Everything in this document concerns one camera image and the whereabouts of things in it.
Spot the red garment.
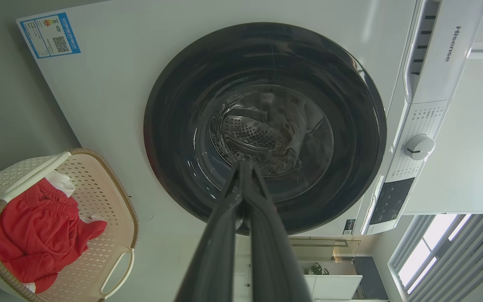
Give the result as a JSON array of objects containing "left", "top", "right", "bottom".
[{"left": 0, "top": 178, "right": 108, "bottom": 294}]

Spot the bright window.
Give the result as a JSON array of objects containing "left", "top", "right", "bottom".
[{"left": 399, "top": 214, "right": 473, "bottom": 294}]

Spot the green potted plant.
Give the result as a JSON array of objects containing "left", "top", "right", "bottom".
[{"left": 303, "top": 263, "right": 330, "bottom": 276}]

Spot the white low cabinet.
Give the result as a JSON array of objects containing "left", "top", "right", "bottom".
[{"left": 304, "top": 275, "right": 364, "bottom": 300}]

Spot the blue energy label sticker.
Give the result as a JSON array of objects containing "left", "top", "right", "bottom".
[{"left": 19, "top": 12, "right": 81, "bottom": 59}]

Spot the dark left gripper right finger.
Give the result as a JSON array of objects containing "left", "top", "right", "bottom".
[{"left": 244, "top": 161, "right": 312, "bottom": 302}]

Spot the cream perforated laundry basket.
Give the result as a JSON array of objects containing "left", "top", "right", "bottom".
[{"left": 0, "top": 148, "right": 139, "bottom": 302}]

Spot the white detergent drawer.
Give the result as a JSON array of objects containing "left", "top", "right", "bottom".
[{"left": 405, "top": 0, "right": 483, "bottom": 104}]

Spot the black washer display panel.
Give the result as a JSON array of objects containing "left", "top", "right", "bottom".
[{"left": 369, "top": 177, "right": 415, "bottom": 225}]

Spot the white front-load washing machine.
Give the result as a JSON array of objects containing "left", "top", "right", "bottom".
[{"left": 16, "top": 0, "right": 483, "bottom": 237}]

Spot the black round washer door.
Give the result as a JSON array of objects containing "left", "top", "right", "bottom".
[{"left": 143, "top": 22, "right": 387, "bottom": 236}]

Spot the white washer control knob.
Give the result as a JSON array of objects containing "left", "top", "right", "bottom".
[{"left": 404, "top": 134, "right": 436, "bottom": 161}]

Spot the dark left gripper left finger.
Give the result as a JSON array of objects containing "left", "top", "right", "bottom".
[{"left": 174, "top": 161, "right": 245, "bottom": 302}]

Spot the white garment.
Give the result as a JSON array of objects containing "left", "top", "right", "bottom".
[{"left": 45, "top": 170, "right": 76, "bottom": 198}]

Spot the dark grey cabinet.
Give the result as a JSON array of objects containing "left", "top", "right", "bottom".
[{"left": 353, "top": 257, "right": 389, "bottom": 300}]

